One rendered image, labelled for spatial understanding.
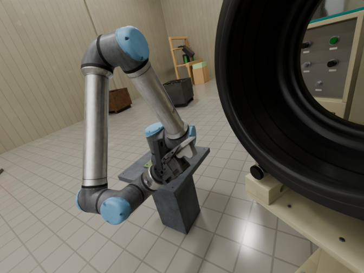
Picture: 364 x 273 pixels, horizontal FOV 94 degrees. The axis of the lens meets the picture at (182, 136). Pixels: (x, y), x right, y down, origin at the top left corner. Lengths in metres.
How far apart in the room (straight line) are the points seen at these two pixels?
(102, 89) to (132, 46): 0.20
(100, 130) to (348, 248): 0.76
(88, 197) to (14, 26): 6.53
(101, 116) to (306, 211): 0.72
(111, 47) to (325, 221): 0.81
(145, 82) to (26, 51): 6.25
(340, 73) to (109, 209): 1.17
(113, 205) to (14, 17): 6.75
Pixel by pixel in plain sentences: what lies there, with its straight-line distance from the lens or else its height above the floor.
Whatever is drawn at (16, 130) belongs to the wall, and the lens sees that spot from 6.54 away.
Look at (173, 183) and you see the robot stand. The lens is 1.04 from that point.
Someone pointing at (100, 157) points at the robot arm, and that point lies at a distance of 0.70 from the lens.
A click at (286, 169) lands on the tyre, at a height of 0.98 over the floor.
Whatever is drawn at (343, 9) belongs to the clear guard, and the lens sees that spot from 1.13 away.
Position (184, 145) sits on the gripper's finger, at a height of 0.99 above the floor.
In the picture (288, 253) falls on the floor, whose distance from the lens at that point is 1.48.
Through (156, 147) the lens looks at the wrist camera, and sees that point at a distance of 0.63.
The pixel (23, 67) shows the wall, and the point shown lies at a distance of 6.75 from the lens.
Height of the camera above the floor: 1.25
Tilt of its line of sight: 24 degrees down
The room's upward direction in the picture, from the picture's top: 13 degrees counter-clockwise
